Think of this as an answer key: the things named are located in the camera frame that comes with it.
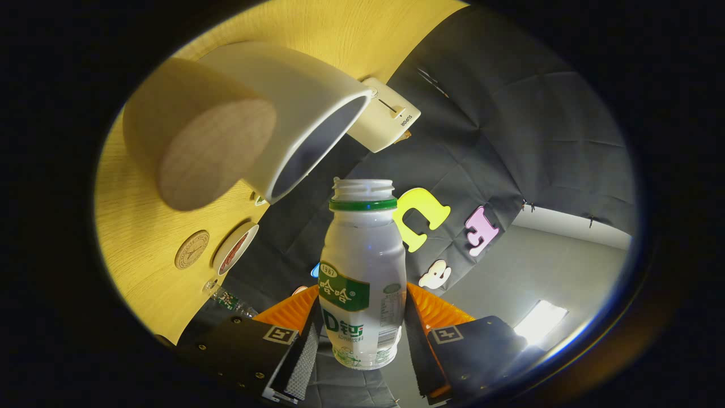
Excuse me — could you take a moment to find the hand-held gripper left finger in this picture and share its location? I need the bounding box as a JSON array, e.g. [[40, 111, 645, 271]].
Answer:
[[178, 285, 321, 406]]

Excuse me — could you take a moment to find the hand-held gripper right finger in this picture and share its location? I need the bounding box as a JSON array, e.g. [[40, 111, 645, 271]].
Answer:
[[405, 282, 530, 404]]

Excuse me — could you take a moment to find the white juice bottle green label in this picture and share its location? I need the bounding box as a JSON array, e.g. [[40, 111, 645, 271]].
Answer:
[[318, 178, 408, 370]]

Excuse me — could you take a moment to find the round cork coaster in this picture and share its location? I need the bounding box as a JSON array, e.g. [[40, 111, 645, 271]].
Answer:
[[174, 229, 210, 270]]

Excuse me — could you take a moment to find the white cup with wooden handle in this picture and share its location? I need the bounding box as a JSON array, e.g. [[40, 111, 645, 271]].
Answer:
[[122, 41, 373, 212]]

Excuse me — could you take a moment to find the clear plastic water bottle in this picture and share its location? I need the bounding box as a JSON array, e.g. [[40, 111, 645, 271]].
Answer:
[[203, 278, 258, 318]]

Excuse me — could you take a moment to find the ceiling light panel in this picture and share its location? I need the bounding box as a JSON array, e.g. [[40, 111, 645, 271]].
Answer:
[[513, 300, 569, 346]]

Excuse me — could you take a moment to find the red meat slice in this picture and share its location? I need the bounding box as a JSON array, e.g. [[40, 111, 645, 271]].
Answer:
[[220, 233, 248, 273]]

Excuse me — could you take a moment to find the white round plate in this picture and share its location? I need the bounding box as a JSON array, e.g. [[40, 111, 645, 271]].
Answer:
[[212, 221, 259, 276]]

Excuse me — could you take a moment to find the wooden table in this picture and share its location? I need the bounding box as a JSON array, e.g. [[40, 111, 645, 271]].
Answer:
[[93, 0, 471, 346]]

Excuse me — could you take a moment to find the cream toaster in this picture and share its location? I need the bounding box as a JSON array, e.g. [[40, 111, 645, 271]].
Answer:
[[347, 77, 422, 154]]

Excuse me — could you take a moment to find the black backdrop cloth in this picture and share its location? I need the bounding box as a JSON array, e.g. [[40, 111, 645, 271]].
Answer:
[[193, 6, 638, 408]]

